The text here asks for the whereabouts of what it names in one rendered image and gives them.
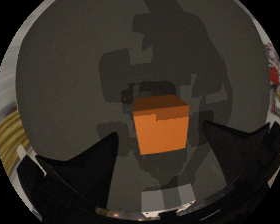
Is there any orange block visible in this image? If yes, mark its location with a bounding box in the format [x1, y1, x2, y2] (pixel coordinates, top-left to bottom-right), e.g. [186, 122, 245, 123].
[133, 95, 189, 155]

